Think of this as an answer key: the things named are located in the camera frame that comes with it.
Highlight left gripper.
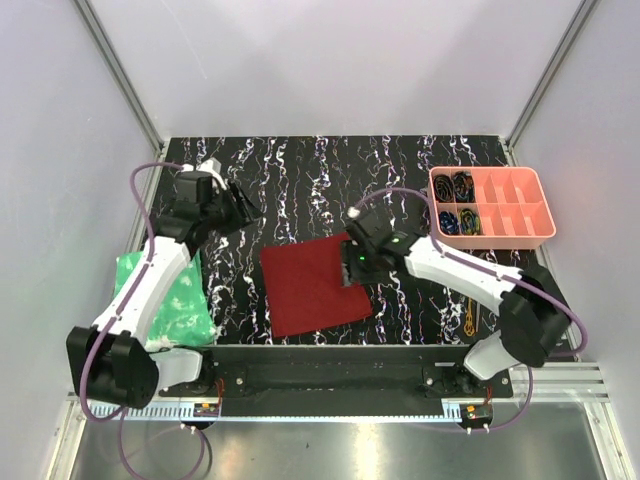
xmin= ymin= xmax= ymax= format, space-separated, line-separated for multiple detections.
xmin=201 ymin=180 xmax=262 ymax=237

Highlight red cloth napkin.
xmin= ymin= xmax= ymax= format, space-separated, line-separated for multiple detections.
xmin=260 ymin=233 xmax=372 ymax=338

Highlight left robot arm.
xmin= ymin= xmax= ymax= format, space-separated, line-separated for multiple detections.
xmin=66 ymin=158 xmax=262 ymax=414

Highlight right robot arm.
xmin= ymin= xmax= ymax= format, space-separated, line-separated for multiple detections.
xmin=340 ymin=208 xmax=575 ymax=397

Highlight green white cloth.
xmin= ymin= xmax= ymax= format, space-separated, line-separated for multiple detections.
xmin=93 ymin=237 xmax=214 ymax=352

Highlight pink compartment tray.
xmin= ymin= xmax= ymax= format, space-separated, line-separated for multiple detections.
xmin=428 ymin=166 xmax=557 ymax=250

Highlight gold spoon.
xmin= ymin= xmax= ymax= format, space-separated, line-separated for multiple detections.
xmin=463 ymin=298 xmax=476 ymax=338

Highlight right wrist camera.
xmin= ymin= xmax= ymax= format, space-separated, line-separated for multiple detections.
xmin=347 ymin=206 xmax=368 ymax=222

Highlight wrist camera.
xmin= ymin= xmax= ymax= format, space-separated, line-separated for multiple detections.
xmin=181 ymin=157 xmax=228 ymax=190
xmin=347 ymin=206 xmax=368 ymax=222

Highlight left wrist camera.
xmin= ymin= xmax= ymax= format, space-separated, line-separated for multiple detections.
xmin=181 ymin=157 xmax=228 ymax=190

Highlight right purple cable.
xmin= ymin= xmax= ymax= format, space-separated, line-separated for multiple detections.
xmin=352 ymin=188 xmax=589 ymax=434

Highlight purple cable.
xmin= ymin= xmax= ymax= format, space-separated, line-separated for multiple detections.
xmin=79 ymin=161 xmax=214 ymax=479
xmin=352 ymin=188 xmax=589 ymax=434

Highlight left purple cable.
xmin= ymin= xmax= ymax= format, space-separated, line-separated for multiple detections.
xmin=79 ymin=161 xmax=214 ymax=479

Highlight black orange hair ties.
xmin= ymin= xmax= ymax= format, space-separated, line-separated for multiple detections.
xmin=432 ymin=173 xmax=455 ymax=202

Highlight yellow blue hair ties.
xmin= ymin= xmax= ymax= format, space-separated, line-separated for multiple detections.
xmin=457 ymin=208 xmax=481 ymax=235

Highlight black red hair ties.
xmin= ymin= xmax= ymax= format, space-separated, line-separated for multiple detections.
xmin=452 ymin=170 xmax=476 ymax=202

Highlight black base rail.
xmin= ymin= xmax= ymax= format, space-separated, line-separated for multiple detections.
xmin=199 ymin=343 xmax=511 ymax=419

